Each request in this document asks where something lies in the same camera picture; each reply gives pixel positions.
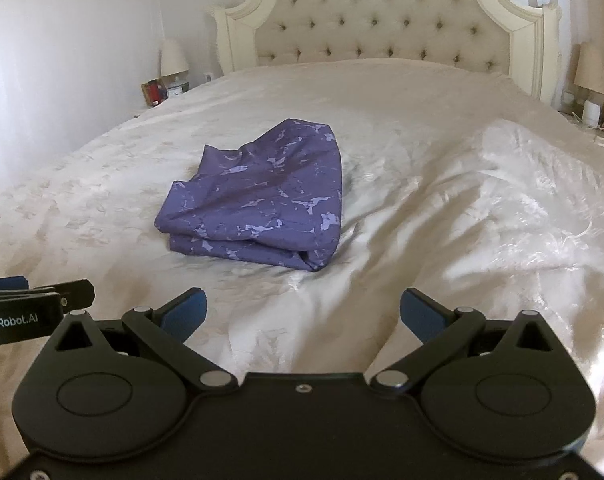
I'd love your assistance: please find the bed with cream cover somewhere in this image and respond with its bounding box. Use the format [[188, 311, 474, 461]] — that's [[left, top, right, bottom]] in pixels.
[[0, 57, 604, 461]]

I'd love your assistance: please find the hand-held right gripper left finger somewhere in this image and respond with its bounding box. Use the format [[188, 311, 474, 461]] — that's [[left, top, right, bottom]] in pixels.
[[54, 287, 239, 392]]

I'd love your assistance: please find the cream tufted headboard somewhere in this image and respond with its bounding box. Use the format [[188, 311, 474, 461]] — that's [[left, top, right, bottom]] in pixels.
[[211, 0, 562, 106]]

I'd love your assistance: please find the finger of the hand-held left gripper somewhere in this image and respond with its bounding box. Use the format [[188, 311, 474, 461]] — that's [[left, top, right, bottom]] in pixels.
[[0, 275, 96, 309]]

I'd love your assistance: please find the purple patterned hooded jacket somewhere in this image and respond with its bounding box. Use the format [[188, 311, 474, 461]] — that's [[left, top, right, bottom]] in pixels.
[[154, 119, 345, 273]]

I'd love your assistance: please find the cream shade table lamp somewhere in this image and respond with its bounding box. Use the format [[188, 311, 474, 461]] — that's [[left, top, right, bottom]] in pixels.
[[573, 42, 604, 111], [160, 38, 190, 93]]

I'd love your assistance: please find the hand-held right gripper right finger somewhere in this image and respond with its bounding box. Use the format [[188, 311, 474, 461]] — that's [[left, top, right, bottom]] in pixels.
[[368, 287, 555, 395]]

